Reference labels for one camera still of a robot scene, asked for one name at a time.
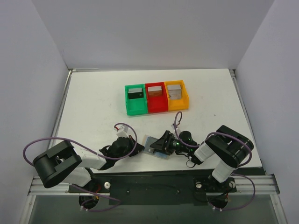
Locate yellow plastic bin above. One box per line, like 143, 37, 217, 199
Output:
164, 80, 189, 111

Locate black cards in green bin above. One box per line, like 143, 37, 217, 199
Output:
128, 87, 144, 99

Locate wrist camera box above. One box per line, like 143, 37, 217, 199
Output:
171, 124, 179, 132
116, 125, 128, 138

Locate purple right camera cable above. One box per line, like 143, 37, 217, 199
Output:
174, 111, 256, 212

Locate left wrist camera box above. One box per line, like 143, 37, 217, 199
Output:
116, 125, 128, 138

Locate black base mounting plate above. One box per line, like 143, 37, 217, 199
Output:
83, 172, 236, 206

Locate cards in yellow bin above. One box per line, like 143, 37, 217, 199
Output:
167, 84, 182, 100

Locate red plastic bin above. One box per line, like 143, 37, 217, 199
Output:
145, 82, 168, 113

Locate cards in red bin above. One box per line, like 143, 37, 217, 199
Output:
147, 86, 163, 97

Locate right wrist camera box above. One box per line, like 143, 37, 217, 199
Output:
171, 124, 179, 132

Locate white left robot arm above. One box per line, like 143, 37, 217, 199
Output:
33, 136, 144, 192

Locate green plastic bin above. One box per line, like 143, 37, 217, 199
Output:
125, 84, 148, 116

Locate beige leather card holder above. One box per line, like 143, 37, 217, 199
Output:
142, 135, 169, 160

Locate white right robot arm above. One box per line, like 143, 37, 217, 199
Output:
150, 125, 254, 191

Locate grey credit card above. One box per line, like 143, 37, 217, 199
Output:
144, 136, 157, 154

